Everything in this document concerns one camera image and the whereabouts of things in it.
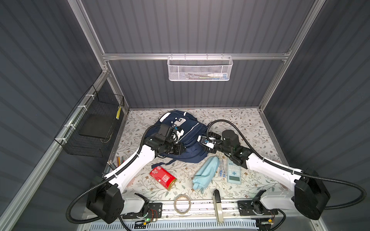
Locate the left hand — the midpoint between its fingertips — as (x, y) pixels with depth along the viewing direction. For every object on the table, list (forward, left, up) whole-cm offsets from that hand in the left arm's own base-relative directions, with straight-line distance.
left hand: (186, 151), depth 78 cm
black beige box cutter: (-24, -16, -12) cm, 31 cm away
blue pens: (-4, -22, -15) cm, 27 cm away
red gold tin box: (-9, +14, -16) cm, 23 cm away
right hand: (+7, -10, +4) cm, 13 cm away
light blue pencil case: (-8, -11, -12) cm, 18 cm away
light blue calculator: (-6, -28, -14) cm, 32 cm away
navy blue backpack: (+18, -1, -3) cm, 18 cm away
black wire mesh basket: (+5, +49, +13) cm, 51 cm away
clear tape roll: (-22, +6, -15) cm, 27 cm away
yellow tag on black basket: (+21, +40, +9) cm, 46 cm away
